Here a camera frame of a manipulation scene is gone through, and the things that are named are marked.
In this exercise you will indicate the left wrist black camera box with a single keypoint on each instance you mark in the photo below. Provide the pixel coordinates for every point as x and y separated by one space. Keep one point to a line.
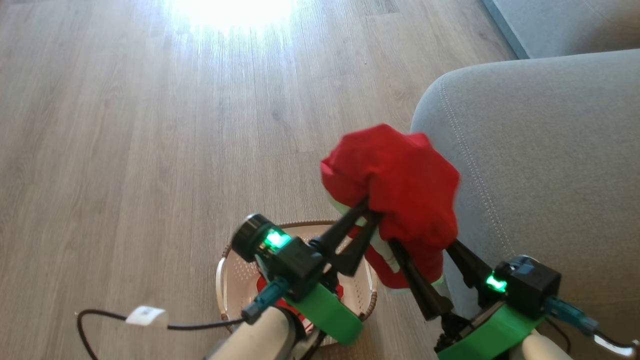
295 262

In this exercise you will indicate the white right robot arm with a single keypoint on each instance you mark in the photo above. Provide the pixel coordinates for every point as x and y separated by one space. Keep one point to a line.
542 350

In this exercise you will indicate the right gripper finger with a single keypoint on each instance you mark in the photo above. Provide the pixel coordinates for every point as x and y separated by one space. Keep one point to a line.
472 270
422 290

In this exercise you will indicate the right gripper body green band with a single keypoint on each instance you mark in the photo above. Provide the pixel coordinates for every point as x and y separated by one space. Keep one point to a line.
490 335

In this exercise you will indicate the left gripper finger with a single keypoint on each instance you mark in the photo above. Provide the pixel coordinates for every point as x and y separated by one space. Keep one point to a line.
356 252
336 231

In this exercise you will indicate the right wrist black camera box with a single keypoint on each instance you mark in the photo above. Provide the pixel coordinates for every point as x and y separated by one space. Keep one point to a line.
530 285

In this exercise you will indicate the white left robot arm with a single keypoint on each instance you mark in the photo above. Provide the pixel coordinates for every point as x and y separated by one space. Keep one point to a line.
260 337

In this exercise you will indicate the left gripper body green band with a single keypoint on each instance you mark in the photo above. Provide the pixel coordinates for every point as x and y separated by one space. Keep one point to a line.
327 312

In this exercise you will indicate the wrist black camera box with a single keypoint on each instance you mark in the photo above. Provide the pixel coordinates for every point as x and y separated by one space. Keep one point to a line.
295 262
530 285

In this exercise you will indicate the white laundry basket brown rim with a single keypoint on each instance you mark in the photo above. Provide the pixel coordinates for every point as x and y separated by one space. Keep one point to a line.
240 285

